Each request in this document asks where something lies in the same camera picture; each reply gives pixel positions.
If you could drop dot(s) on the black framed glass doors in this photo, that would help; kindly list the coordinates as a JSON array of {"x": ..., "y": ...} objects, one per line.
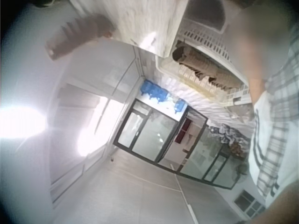
[{"x": 149, "y": 130}]

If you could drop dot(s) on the cluster of blue water jugs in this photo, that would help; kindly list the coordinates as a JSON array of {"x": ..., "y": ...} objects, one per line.
[{"x": 153, "y": 91}]

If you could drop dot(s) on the blue water jug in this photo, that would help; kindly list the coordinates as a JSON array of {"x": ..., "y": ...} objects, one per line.
[{"x": 180, "y": 106}]

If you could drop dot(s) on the stack of brown paper cups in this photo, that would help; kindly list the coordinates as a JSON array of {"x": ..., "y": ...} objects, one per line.
[{"x": 205, "y": 64}]

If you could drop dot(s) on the white marbled counter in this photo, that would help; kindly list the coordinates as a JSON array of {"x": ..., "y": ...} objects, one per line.
[{"x": 149, "y": 21}]

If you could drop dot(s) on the white plastic slotted basket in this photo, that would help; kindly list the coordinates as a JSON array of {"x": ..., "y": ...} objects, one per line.
[{"x": 205, "y": 35}]

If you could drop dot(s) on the brown wooden stairs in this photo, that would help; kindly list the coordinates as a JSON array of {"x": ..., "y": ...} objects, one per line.
[{"x": 72, "y": 37}]

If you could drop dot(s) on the white framed window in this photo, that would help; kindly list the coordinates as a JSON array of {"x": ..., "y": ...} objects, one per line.
[{"x": 250, "y": 204}]

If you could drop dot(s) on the dark red wall sign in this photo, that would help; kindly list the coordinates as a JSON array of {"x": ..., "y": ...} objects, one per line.
[{"x": 182, "y": 130}]

